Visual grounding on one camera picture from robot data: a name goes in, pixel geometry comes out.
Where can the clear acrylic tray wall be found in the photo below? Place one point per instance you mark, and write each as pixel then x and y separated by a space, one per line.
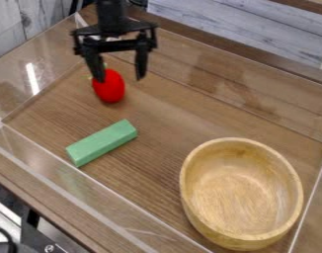
pixel 102 220

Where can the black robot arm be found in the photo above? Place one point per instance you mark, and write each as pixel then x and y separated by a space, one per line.
pixel 111 13

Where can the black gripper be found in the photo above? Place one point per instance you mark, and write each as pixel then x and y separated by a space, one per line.
pixel 136 35

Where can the clear acrylic corner bracket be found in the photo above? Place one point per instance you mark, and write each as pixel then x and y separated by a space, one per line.
pixel 79 21

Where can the wooden bowl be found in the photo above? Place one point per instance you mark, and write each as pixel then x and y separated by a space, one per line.
pixel 241 193

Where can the red toy strawberry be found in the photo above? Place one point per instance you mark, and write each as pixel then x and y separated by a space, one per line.
pixel 111 89

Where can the black metal table frame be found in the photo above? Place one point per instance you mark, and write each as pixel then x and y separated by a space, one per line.
pixel 43 237

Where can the green rectangular block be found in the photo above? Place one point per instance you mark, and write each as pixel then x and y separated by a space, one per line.
pixel 100 142

